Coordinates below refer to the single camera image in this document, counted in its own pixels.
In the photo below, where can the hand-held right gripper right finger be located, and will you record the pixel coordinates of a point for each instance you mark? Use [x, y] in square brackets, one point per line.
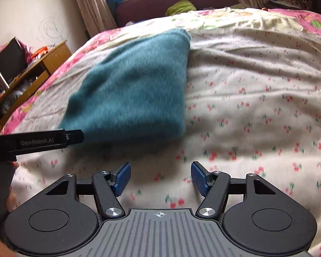
[199, 178]

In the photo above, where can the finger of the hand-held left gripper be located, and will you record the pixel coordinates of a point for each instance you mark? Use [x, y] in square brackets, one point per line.
[75, 136]

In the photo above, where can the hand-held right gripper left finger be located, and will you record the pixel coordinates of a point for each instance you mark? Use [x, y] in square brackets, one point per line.
[122, 178]

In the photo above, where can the teal knitted sweater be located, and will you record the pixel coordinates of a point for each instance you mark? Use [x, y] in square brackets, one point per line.
[131, 85]

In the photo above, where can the person's left hand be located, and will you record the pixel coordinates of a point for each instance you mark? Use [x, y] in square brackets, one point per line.
[10, 200]

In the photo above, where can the metal cup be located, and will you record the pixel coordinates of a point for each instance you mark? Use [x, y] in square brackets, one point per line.
[2, 81]

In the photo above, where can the wooden cabinet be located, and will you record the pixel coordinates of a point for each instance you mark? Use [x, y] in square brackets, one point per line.
[56, 56]

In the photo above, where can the black television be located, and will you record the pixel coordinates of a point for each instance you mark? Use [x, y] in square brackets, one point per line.
[5, 61]

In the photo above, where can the orange object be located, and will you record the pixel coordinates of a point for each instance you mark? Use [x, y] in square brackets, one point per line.
[40, 50]

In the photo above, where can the pink floral cloth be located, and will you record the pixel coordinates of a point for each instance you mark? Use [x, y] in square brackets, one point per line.
[25, 49]

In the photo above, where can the floral cherry print bed sheet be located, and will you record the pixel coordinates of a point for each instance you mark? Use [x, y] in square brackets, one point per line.
[256, 99]

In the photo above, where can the maroon padded headboard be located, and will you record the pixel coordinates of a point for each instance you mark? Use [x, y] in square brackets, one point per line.
[149, 2]

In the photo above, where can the green cloth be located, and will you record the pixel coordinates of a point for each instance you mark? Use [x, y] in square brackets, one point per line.
[180, 6]

